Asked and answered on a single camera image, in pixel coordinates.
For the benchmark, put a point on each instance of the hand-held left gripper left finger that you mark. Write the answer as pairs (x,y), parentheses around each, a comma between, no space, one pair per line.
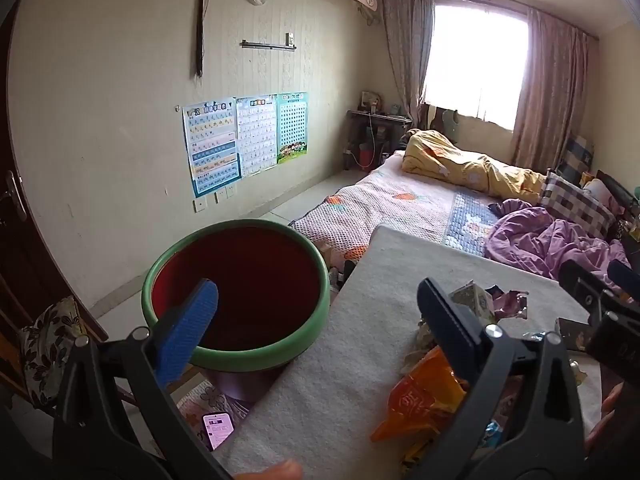
(192,330)

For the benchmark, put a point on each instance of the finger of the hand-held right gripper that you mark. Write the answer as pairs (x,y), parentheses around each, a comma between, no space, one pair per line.
(577,282)
(624,272)

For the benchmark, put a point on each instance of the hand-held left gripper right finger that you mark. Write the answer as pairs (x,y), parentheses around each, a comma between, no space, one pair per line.
(452,325)

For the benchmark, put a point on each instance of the printed paper carton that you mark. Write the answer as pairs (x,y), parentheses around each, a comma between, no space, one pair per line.
(472,302)

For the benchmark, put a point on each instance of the pink foil wrapper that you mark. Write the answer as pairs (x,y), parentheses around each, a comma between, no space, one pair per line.
(510,305)

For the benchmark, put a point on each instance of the red bucket with green rim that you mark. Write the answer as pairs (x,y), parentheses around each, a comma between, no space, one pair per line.
(250,280)

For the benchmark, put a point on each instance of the orange snack wrapper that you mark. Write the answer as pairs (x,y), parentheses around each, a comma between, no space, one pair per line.
(425,400)

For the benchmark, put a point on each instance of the blue white plastic wrapper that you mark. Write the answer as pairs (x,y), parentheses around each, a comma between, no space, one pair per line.
(492,434)

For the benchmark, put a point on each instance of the person's right hand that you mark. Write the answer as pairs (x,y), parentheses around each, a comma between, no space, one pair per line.
(607,410)

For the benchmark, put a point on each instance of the person's left hand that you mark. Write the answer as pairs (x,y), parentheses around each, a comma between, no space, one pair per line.
(272,471)

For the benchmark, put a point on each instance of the crumpled whitish wrapper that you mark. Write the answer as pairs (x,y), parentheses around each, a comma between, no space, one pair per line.
(422,345)

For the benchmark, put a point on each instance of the small dark box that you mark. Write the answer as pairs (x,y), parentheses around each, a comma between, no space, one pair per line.
(572,334)

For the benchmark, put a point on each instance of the purple quilt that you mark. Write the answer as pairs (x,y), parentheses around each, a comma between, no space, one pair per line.
(540,240)

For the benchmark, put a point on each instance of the checked pillow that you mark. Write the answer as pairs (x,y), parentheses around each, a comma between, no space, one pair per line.
(575,202)

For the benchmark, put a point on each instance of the white pink pillow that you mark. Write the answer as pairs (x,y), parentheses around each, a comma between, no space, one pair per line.
(597,189)

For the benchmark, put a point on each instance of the smartphone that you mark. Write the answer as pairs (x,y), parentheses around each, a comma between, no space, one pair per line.
(218,431)

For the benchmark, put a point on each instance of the blue patterned cushion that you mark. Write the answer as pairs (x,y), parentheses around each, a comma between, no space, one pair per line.
(580,157)

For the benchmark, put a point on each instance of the yellow wrapper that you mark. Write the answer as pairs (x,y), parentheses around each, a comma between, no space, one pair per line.
(417,455)

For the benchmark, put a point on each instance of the bed with pink sheet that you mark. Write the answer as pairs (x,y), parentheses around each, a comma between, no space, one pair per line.
(400,200)

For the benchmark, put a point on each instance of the floral chair cushion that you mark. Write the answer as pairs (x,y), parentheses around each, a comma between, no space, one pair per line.
(47,355)

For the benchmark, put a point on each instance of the yellow quilt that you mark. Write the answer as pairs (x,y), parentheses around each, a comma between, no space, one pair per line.
(450,160)

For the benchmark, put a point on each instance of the dark wooden door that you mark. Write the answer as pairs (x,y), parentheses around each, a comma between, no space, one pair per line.
(30,260)

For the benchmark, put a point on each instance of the wooden chair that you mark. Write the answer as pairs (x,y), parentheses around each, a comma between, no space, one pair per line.
(15,310)

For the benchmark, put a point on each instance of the small red bin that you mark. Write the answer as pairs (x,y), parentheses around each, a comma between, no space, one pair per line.
(366,156)

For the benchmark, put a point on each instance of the pink patterned curtain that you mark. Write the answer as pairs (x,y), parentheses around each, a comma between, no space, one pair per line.
(550,90)
(402,55)

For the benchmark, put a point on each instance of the dark side desk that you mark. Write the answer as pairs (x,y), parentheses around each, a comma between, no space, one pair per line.
(380,119)

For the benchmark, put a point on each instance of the bright window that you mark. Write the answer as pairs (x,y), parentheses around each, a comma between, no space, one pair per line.
(477,60)

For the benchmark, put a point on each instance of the white wall socket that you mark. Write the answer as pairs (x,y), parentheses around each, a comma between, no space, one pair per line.
(231,191)
(220,197)
(200,205)

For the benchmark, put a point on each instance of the blue striped wall poster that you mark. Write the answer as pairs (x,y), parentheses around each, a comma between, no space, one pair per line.
(212,147)

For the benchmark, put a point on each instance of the white chart wall poster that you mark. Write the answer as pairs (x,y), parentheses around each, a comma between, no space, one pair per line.
(256,135)

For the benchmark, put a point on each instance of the green grid wall poster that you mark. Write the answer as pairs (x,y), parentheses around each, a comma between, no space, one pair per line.
(293,127)

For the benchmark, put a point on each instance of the desk photo frame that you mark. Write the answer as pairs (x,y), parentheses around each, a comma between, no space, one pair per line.
(371,101)

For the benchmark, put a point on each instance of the metal wall rail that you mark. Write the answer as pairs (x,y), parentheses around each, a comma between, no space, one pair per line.
(267,45)

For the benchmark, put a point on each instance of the dark hanging wall strip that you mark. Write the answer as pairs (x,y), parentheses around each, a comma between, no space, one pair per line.
(200,35)

